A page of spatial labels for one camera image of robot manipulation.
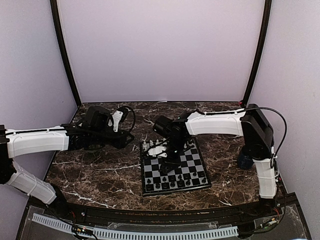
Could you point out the black white chessboard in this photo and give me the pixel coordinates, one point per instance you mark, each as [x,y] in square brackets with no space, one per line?
[191,161]

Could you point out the black queen piece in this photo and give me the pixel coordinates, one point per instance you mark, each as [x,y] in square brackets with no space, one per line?
[180,183]

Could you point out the beige printed mug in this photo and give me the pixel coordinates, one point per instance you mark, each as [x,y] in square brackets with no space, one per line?
[92,150]

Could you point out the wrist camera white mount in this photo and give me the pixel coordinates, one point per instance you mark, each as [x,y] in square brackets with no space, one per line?
[157,151]
[115,120]

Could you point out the dark blue mug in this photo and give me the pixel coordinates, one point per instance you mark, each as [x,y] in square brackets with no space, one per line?
[244,162]

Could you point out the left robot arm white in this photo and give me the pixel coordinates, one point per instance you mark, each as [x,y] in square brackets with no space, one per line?
[17,143]

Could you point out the white slotted cable duct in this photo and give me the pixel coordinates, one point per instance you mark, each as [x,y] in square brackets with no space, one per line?
[125,231]

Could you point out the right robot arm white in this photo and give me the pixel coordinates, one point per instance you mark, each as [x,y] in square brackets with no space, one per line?
[249,124]

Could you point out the black king piece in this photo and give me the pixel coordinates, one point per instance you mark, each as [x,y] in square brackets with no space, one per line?
[172,184]

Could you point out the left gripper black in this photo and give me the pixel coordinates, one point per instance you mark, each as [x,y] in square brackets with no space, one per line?
[120,142]

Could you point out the left black frame post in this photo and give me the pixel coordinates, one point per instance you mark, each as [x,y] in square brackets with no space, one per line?
[63,51]

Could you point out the right black frame post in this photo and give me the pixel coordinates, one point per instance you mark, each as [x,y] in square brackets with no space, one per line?
[258,53]

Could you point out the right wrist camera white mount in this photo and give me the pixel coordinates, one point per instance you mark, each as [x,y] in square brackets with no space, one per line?
[157,151]

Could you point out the white rook left corner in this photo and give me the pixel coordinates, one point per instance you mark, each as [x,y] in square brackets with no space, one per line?
[144,145]

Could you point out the black frame post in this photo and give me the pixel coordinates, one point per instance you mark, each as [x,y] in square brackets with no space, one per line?
[258,53]
[63,51]

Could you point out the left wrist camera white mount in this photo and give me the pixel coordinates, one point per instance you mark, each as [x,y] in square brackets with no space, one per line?
[115,120]

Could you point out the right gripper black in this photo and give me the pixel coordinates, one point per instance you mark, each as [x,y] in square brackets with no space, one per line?
[173,163]

